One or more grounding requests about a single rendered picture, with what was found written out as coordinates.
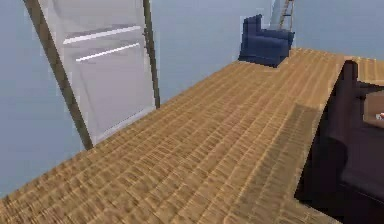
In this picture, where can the white room door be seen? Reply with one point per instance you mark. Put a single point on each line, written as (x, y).
(110, 73)

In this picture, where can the dark blue armchair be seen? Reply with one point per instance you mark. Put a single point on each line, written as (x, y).
(263, 45)

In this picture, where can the dark brown sofa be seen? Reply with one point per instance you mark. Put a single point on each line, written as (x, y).
(346, 156)

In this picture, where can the brown wooden table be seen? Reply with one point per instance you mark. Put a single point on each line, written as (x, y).
(374, 108)

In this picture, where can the small white and red object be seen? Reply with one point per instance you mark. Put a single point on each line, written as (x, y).
(380, 116)

